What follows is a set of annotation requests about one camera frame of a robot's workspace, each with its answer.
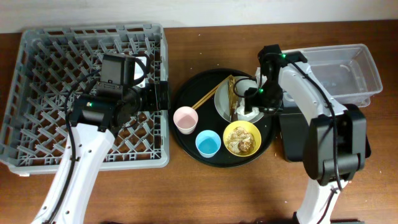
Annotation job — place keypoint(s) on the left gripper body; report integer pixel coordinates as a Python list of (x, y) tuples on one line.
[(145, 99)]

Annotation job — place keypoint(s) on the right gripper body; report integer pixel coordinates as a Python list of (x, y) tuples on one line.
[(268, 98)]

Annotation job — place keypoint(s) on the white napkin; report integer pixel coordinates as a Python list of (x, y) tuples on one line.
[(241, 111)]

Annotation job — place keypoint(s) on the gold snack wrapper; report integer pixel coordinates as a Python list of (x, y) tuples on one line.
[(233, 99)]

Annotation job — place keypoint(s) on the pink cup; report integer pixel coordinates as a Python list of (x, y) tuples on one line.
[(185, 118)]

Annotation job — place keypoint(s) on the yellow bowl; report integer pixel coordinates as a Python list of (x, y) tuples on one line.
[(250, 128)]

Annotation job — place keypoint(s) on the food scraps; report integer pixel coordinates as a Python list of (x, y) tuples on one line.
[(240, 141)]

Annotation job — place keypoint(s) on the light blue cup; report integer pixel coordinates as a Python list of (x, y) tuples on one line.
[(208, 143)]

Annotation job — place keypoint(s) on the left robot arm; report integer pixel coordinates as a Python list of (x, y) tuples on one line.
[(125, 114)]

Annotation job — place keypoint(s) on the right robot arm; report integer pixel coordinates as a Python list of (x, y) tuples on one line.
[(290, 71)]

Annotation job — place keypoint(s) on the grey dishwasher rack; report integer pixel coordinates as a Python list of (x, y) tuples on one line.
[(49, 62)]

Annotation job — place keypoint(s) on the black rectangular tray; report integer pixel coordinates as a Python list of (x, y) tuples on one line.
[(292, 137)]

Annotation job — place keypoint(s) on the wooden chopstick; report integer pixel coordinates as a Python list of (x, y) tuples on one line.
[(206, 99), (214, 89)]

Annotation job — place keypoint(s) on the grey plate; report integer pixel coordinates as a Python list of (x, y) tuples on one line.
[(222, 102)]

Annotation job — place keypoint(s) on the round black tray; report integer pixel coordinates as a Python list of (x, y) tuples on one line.
[(209, 119)]

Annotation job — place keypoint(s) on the clear plastic bin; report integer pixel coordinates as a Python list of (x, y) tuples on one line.
[(347, 72)]

